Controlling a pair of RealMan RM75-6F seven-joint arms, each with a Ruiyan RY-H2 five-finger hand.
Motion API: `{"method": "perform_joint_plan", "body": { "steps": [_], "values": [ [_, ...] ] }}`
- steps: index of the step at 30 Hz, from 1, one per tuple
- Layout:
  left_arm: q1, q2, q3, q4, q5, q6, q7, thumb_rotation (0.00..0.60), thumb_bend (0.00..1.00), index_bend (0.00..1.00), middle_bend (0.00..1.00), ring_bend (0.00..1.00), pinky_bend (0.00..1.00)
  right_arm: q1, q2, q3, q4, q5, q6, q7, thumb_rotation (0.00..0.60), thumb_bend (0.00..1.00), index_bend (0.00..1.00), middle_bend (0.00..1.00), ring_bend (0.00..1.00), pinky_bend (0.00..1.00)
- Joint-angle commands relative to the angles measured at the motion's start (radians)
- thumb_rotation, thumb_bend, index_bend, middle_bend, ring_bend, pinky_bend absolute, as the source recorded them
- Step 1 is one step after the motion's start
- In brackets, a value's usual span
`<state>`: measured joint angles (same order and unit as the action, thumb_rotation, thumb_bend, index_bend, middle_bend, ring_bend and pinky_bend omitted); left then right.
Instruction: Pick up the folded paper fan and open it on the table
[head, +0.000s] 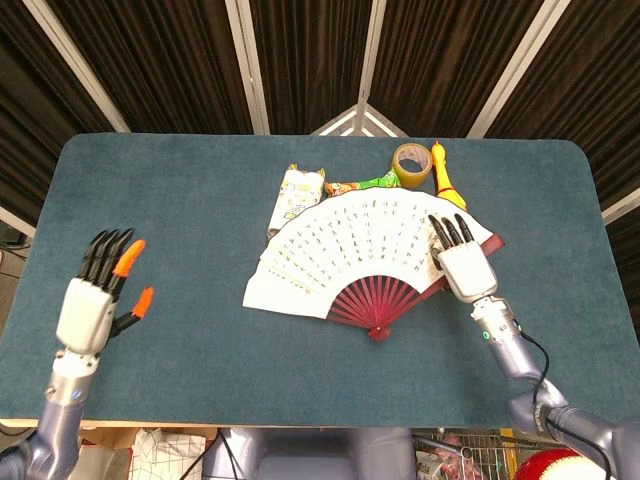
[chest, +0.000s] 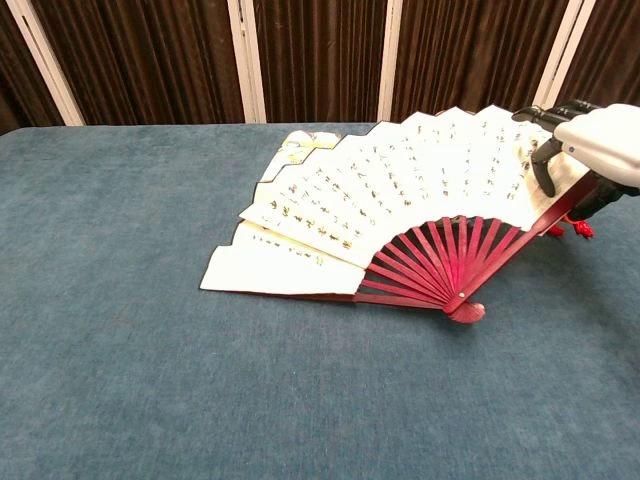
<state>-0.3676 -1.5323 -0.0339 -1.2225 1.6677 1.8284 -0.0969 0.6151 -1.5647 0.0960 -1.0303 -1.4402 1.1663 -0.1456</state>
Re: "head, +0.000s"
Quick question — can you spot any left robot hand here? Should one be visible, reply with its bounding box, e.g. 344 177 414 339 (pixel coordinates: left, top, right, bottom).
54 228 156 357

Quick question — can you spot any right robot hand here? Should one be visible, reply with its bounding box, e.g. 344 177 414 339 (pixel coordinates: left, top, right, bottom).
428 213 500 305

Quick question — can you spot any red paper folding fan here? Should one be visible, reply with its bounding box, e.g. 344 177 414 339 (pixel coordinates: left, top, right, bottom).
242 188 506 343

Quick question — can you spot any yellow rubber chicken toy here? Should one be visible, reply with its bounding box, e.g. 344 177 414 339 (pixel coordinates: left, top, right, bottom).
430 139 469 211

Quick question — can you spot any yellow packing tape roll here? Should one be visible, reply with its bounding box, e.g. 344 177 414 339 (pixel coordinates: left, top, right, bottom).
391 143 434 190

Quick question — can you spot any blue felt table cover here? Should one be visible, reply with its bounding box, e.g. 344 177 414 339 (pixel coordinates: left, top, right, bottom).
0 132 640 431

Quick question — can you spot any green orange snack bag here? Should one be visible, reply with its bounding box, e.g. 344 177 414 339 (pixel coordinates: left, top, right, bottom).
323 168 401 197

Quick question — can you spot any white checkered cloth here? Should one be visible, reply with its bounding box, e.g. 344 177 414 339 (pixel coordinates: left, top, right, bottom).
130 428 207 480

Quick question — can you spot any white triangular screen foot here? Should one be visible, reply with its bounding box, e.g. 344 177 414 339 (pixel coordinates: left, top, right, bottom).
309 102 407 137

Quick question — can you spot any white yellow snack bag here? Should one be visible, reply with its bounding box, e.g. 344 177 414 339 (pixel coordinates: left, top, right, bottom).
267 163 326 241

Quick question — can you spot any dark brown pleated curtain panel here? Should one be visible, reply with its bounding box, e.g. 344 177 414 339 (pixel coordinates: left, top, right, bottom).
249 0 374 135
0 0 119 214
369 0 544 139
47 0 254 135
487 0 640 211

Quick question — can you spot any red and white ball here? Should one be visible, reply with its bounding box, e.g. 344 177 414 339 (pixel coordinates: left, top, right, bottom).
514 447 601 480

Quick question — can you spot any grey blue robot torso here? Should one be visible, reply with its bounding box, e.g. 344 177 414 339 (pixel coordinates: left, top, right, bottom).
202 426 417 480

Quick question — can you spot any white screen bottom rail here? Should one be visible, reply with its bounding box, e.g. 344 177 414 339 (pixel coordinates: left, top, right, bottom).
602 189 640 226
0 204 36 239

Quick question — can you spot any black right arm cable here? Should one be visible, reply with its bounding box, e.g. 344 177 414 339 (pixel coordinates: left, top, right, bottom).
517 327 614 480

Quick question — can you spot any metal wire basket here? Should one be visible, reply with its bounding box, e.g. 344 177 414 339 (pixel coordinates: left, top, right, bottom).
412 429 526 480

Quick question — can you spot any white screen frame post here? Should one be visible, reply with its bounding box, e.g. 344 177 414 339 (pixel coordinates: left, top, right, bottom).
22 0 132 134
224 0 271 135
355 0 389 109
467 0 571 139

